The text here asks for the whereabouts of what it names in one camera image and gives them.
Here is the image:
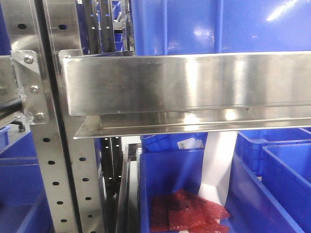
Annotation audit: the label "stainless steel shelf rail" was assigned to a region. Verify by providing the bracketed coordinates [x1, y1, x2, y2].
[59, 50, 311, 139]

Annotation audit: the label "blue bin right lower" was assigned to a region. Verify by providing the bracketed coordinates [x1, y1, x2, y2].
[235, 128, 311, 233]

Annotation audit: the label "steel bracket with bolts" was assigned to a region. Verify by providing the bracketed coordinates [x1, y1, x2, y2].
[11, 50, 49, 125]

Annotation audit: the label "blue bin with red bags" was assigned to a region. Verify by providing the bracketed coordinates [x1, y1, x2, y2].
[138, 145, 306, 233]

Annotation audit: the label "red bubble wrap bags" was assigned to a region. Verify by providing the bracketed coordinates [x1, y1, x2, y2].
[150, 189, 230, 233]

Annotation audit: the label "large blue upper bin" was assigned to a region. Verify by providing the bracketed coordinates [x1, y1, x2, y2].
[131, 0, 311, 55]

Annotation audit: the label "perforated steel shelf upright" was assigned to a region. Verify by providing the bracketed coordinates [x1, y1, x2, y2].
[1, 0, 107, 233]

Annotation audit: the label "blue bin left lower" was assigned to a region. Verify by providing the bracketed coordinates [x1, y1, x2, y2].
[0, 125, 52, 233]

